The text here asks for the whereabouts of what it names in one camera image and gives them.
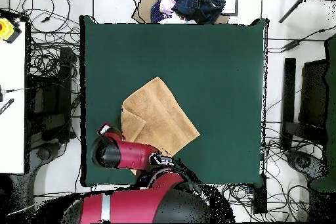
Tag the black power strip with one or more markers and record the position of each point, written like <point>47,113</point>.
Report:
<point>260,197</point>

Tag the cardboard laundry box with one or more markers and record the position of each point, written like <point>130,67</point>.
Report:
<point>147,0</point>

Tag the dark green table cloth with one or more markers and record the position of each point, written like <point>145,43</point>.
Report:
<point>210,50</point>

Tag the yellow emergency stop button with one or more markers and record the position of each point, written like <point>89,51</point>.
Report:
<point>5,28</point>

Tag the white side table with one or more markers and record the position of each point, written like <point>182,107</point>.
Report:
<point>11,103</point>

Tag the dark green draped cloth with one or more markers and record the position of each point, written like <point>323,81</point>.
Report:
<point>331,103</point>

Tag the blue dotted garment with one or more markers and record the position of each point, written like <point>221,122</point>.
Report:
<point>156,12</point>

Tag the dark blue jeans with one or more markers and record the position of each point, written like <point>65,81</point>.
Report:
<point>204,3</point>

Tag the tan terry towel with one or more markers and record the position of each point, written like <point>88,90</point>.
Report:
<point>157,108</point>

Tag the black striped strip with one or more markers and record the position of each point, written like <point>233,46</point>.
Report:
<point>6,106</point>

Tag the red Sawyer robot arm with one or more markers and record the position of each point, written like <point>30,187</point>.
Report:
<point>131,153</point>

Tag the gray chair base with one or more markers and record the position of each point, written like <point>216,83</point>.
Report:
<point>302,161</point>
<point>43,153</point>

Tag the black equipment stand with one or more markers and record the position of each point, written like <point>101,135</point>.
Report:
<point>64,90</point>

